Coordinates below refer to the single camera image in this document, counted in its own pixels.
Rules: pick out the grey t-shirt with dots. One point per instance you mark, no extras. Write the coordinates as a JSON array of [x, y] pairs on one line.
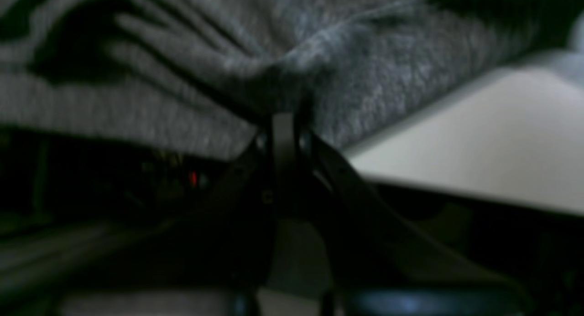
[[198, 76]]

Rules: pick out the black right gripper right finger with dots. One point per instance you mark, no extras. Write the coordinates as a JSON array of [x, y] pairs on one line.
[[383, 264]]

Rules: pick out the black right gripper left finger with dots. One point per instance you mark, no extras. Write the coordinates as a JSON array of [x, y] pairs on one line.
[[225, 243]]

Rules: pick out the black power strip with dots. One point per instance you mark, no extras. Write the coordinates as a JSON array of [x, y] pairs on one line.
[[170, 171]]

